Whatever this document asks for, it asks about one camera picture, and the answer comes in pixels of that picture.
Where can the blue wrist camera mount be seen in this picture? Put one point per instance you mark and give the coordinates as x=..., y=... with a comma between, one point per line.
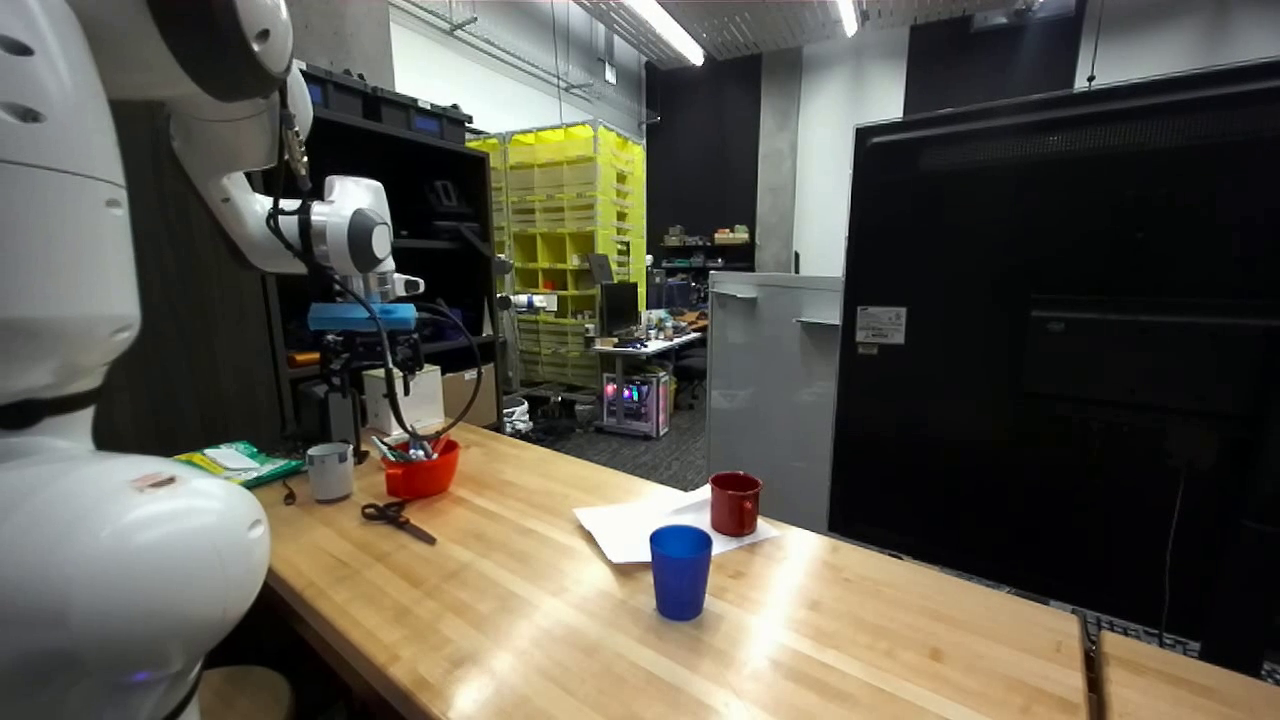
x=361, y=317

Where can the computer case with lights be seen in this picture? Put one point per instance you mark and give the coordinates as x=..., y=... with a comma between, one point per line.
x=639, y=406

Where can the white capped marker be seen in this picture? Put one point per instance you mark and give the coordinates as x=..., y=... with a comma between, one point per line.
x=376, y=451

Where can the short ceiling light strip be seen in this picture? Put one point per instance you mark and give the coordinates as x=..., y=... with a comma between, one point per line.
x=844, y=16

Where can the green snack packet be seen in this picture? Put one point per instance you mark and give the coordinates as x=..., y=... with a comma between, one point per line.
x=237, y=460

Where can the light blue marker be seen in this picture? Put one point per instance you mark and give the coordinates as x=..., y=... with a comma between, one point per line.
x=405, y=451

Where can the dark background shelf with clutter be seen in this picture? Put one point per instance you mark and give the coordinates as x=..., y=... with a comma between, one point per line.
x=707, y=245

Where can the white paper sheet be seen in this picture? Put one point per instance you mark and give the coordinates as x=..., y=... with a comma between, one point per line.
x=620, y=525

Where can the black shelf unit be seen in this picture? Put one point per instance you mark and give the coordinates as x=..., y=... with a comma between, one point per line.
x=442, y=201

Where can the dark computer monitor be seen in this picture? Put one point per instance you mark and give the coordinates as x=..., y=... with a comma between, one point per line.
x=618, y=306

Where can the grey metal cabinet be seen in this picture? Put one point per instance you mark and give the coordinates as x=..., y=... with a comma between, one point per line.
x=773, y=401

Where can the blue plastic cup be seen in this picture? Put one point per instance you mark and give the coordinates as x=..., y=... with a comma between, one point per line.
x=683, y=575

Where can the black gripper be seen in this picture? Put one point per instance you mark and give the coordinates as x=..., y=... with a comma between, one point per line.
x=371, y=353

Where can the white label sticker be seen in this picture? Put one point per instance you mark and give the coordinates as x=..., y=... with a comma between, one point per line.
x=880, y=324

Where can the cluttered background desk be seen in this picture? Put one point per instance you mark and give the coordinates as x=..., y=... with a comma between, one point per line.
x=649, y=351

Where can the white box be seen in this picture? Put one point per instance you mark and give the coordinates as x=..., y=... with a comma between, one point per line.
x=426, y=398

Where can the white mug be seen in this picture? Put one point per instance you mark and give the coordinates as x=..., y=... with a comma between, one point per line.
x=328, y=475

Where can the yellow shelving rack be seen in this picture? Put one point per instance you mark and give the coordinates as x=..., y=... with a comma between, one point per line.
x=564, y=227

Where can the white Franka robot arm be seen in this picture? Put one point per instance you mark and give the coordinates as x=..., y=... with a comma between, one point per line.
x=105, y=575

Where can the large black screen panel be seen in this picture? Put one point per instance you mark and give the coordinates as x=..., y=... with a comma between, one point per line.
x=1067, y=346

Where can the long ceiling light strip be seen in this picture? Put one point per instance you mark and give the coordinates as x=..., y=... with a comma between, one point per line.
x=662, y=31

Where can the dark red mug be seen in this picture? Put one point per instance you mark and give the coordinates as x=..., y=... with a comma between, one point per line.
x=735, y=504

